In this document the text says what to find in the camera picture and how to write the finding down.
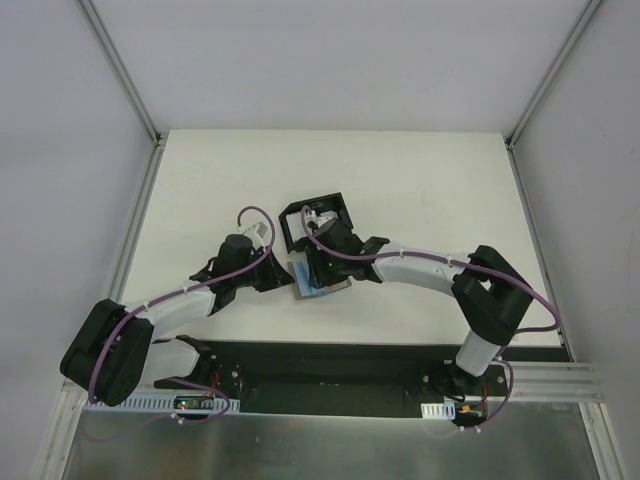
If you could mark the left table edge rail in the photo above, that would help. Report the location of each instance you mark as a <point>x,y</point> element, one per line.
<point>119,274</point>

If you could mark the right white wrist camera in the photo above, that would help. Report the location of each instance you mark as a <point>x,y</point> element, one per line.
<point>314,220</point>

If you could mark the front aluminium rail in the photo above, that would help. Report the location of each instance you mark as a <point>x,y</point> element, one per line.
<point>555,380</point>

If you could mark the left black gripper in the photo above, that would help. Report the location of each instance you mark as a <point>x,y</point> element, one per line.
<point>272,276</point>

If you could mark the left aluminium frame post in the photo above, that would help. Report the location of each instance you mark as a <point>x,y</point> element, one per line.
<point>106,44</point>

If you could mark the white cable duct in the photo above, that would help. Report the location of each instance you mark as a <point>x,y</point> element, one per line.
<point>170,403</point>
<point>438,411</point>

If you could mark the aluminium frame post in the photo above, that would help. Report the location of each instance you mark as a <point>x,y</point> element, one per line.
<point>106,44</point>
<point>586,16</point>

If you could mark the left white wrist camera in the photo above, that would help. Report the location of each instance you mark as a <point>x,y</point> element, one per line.
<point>256,231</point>

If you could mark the left white cable duct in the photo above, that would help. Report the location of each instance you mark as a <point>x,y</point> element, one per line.
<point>170,403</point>

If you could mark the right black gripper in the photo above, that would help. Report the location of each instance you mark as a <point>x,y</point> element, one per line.
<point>320,273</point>

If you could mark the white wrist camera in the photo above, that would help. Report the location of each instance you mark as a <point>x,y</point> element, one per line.
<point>314,220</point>
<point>256,231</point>

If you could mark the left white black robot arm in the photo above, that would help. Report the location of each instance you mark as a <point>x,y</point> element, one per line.
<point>119,348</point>

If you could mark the black plastic card tray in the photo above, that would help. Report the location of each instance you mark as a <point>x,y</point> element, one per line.
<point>330,202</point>

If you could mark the white card stack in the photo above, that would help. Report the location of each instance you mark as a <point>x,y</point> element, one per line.
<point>294,222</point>

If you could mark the right table edge rail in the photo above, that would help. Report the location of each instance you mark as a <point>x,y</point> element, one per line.
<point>529,214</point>

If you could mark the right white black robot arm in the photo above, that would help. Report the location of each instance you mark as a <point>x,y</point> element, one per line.
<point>491,295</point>

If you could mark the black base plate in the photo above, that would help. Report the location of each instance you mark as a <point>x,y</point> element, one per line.
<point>335,401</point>

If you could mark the right aluminium frame post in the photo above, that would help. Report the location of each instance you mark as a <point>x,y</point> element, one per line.
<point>586,16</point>

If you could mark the right white cable duct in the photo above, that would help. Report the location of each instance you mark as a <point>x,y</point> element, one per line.
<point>438,411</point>

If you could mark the table edge rail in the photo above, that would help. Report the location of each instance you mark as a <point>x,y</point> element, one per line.
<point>529,214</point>
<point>119,274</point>

